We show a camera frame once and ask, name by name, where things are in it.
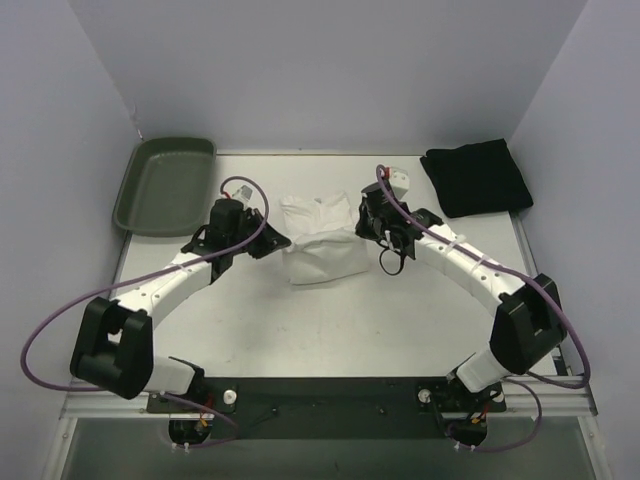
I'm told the white t-shirt with robot print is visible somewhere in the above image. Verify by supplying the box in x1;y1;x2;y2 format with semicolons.
280;191;370;286

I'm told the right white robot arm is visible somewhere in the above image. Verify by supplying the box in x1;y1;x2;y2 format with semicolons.
356;184;567;394

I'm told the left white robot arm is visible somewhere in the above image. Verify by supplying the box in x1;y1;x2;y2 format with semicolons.
70;199;291;412

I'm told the dark green plastic tray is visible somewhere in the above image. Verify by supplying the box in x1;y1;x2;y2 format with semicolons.
112;137;217;237

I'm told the folded black t-shirt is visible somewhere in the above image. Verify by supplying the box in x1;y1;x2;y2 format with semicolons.
420;139;534;218

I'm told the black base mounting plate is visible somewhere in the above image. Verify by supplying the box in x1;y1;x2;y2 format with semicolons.
147;377;506;440

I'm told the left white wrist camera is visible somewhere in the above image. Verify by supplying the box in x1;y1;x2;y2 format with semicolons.
231;185;253;205

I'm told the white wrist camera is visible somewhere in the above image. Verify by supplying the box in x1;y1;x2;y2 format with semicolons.
231;185;253;205
384;167;410;201

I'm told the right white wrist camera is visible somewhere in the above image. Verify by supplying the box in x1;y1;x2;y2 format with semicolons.
384;167;410;201

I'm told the aluminium extrusion rail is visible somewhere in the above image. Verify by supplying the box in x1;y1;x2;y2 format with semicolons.
60;376;598;419

